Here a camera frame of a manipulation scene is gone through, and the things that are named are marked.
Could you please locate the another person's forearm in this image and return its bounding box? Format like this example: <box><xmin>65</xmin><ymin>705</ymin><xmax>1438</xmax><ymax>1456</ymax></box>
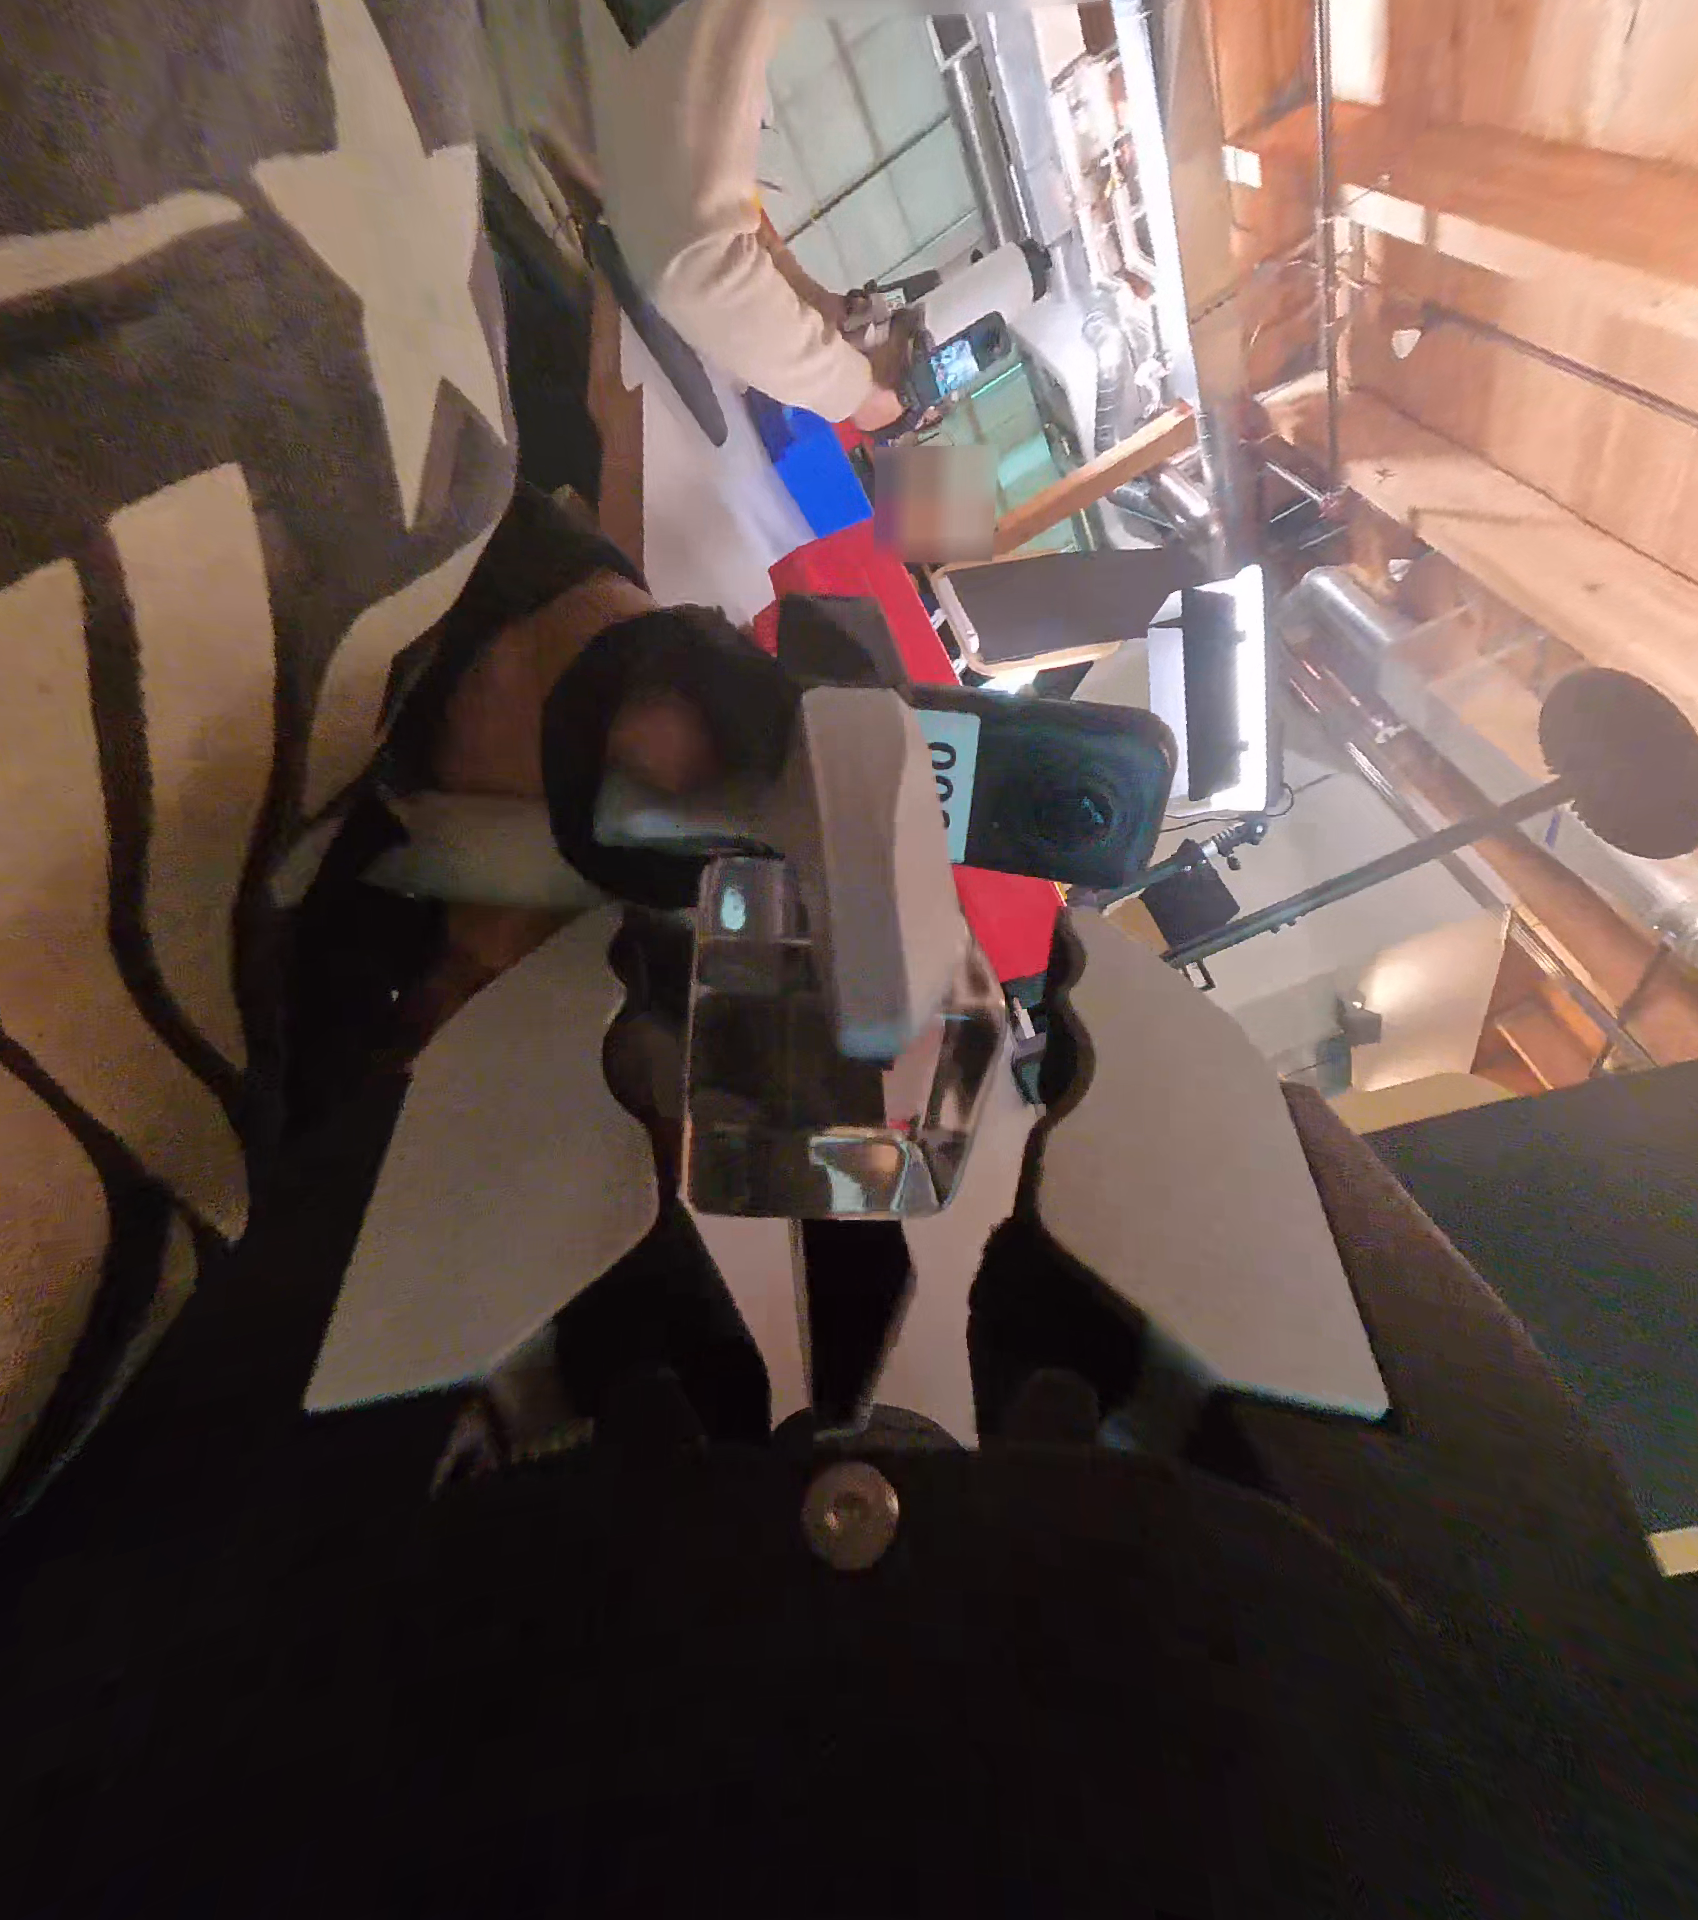
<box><xmin>589</xmin><ymin>0</ymin><xmax>914</xmax><ymax>437</ymax></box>

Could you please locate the dark strap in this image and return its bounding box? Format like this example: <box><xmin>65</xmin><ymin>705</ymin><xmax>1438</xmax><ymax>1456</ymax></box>
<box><xmin>586</xmin><ymin>222</ymin><xmax>734</xmax><ymax>454</ymax></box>

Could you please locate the person's left hand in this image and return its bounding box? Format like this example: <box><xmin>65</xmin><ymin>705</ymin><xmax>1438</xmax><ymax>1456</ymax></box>
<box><xmin>417</xmin><ymin>574</ymin><xmax>734</xmax><ymax>802</ymax></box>

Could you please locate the blue plastic bin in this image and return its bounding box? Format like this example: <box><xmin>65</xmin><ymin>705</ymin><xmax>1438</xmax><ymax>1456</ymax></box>
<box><xmin>745</xmin><ymin>391</ymin><xmax>882</xmax><ymax>547</ymax></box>

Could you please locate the white light panel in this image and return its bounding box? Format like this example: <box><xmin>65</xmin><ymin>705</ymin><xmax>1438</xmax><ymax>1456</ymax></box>
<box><xmin>1143</xmin><ymin>565</ymin><xmax>1288</xmax><ymax>823</ymax></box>

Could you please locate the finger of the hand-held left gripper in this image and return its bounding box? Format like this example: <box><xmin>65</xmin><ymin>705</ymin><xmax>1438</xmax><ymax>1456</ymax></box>
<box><xmin>793</xmin><ymin>683</ymin><xmax>973</xmax><ymax>1063</ymax></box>

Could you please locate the black round disc on pole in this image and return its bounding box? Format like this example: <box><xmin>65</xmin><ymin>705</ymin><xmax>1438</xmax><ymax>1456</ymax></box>
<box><xmin>1159</xmin><ymin>665</ymin><xmax>1698</xmax><ymax>972</ymax></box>

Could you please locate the grey and cream printed sweater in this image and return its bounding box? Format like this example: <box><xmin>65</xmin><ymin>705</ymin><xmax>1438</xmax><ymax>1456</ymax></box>
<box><xmin>0</xmin><ymin>0</ymin><xmax>526</xmax><ymax>1629</ymax></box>

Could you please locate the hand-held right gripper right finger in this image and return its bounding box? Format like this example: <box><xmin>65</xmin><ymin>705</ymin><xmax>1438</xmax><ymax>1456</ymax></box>
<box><xmin>998</xmin><ymin>910</ymin><xmax>1394</xmax><ymax>1426</ymax></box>

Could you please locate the small black box on stand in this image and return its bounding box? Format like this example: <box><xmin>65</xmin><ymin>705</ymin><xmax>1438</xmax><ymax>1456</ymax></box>
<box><xmin>1139</xmin><ymin>858</ymin><xmax>1242</xmax><ymax>945</ymax></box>

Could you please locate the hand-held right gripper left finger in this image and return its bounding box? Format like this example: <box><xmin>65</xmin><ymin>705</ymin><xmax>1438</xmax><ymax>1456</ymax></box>
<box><xmin>301</xmin><ymin>909</ymin><xmax>707</xmax><ymax>1465</ymax></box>

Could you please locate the black topped table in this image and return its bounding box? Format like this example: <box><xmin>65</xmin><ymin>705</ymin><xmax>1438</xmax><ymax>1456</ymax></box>
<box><xmin>926</xmin><ymin>542</ymin><xmax>1222</xmax><ymax>680</ymax></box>
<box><xmin>1362</xmin><ymin>1049</ymin><xmax>1698</xmax><ymax>1581</ymax></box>

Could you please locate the silver ventilation duct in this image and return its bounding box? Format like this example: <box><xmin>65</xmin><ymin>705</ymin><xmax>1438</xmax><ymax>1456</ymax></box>
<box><xmin>1286</xmin><ymin>565</ymin><xmax>1698</xmax><ymax>1011</ymax></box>

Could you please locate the wooden support post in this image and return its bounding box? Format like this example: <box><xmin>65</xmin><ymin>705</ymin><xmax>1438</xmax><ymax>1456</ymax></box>
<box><xmin>995</xmin><ymin>403</ymin><xmax>1199</xmax><ymax>557</ymax></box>

